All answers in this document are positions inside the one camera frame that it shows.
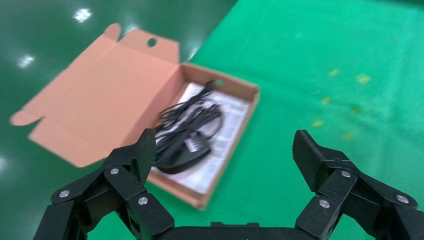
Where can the green table mat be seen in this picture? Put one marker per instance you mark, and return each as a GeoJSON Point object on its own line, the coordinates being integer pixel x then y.
{"type": "Point", "coordinates": [314, 66]}

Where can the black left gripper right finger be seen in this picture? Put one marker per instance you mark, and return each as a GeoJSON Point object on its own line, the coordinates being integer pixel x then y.
{"type": "Point", "coordinates": [334, 185]}

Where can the open brown cardboard box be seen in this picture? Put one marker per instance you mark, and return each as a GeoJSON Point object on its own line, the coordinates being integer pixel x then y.
{"type": "Point", "coordinates": [109, 92]}

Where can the white printed paper sheet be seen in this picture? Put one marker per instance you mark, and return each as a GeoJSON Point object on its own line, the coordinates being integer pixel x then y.
{"type": "Point", "coordinates": [228, 132]}

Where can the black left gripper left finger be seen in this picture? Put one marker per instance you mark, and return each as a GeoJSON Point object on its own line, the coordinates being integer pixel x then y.
{"type": "Point", "coordinates": [126, 185]}

